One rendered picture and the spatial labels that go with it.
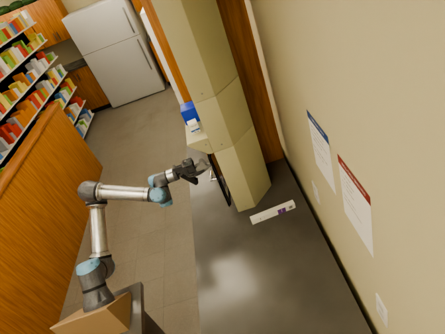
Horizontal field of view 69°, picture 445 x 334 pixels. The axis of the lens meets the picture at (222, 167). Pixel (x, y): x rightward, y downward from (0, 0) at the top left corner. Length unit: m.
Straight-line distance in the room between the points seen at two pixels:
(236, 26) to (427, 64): 1.43
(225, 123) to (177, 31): 0.49
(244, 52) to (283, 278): 1.21
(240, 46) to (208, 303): 1.35
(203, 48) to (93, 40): 5.25
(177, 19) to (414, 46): 1.07
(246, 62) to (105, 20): 4.83
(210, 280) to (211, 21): 1.25
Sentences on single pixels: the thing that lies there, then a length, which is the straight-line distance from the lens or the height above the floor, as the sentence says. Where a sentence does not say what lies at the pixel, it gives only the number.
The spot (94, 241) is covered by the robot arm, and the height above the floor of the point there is 1.23.
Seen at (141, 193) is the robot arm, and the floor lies 1.40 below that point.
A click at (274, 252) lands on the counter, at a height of 0.94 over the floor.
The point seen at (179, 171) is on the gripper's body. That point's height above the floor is 1.34.
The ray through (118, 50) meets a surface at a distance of 6.65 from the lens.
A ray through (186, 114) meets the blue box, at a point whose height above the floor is 1.58.
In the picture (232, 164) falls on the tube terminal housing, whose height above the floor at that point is 1.30.
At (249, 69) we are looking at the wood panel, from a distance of 1.96.
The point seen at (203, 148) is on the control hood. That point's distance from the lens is 1.70.
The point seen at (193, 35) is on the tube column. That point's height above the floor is 2.00.
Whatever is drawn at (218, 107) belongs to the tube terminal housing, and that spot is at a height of 1.65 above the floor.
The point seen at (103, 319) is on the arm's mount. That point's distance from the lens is 1.78.
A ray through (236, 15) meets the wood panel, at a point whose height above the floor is 1.93.
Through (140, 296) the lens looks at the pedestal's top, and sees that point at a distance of 1.93.
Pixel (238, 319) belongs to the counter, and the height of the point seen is 0.94.
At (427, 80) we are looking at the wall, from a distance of 0.55.
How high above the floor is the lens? 2.36
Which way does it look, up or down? 36 degrees down
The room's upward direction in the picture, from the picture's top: 22 degrees counter-clockwise
